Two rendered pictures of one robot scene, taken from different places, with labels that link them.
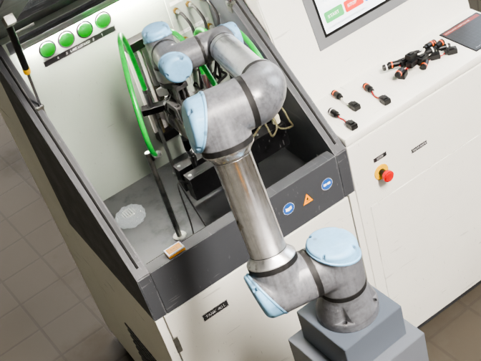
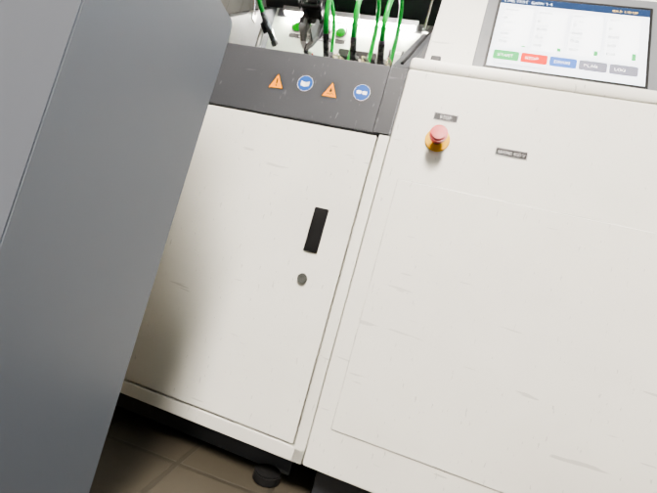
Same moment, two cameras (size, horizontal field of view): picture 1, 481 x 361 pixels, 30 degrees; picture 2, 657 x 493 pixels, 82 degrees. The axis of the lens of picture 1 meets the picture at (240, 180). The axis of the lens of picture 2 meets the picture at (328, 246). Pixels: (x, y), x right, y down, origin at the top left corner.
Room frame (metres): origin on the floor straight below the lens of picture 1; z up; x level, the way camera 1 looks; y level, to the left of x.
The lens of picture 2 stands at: (1.30, -0.73, 0.46)
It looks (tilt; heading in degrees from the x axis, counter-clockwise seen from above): 4 degrees up; 35
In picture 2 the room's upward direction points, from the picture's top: 15 degrees clockwise
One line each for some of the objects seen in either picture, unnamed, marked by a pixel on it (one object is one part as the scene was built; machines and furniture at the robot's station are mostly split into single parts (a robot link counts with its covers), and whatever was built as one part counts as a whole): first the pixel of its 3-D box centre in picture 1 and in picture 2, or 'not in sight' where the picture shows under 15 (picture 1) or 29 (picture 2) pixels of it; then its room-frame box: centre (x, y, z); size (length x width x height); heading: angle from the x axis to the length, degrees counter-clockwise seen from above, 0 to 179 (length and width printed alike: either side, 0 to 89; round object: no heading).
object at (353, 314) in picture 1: (344, 294); not in sight; (1.47, -0.15, 0.95); 0.15 x 0.15 x 0.10
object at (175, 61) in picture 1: (178, 59); not in sight; (1.97, 0.06, 1.40); 0.11 x 0.11 x 0.08; 10
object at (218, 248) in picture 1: (248, 230); (259, 82); (1.89, 0.02, 0.87); 0.62 x 0.04 x 0.16; 113
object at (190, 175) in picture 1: (235, 163); not in sight; (2.15, 0.00, 0.91); 0.34 x 0.10 x 0.15; 113
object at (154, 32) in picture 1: (160, 46); not in sight; (2.06, 0.09, 1.40); 0.09 x 0.08 x 0.11; 10
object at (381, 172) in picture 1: (385, 174); (438, 136); (2.02, -0.41, 0.80); 0.05 x 0.04 x 0.05; 113
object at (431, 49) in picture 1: (419, 56); not in sight; (2.26, -0.63, 1.01); 0.23 x 0.11 x 0.06; 113
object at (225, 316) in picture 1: (283, 333); (205, 248); (1.87, 0.01, 0.44); 0.65 x 0.02 x 0.68; 113
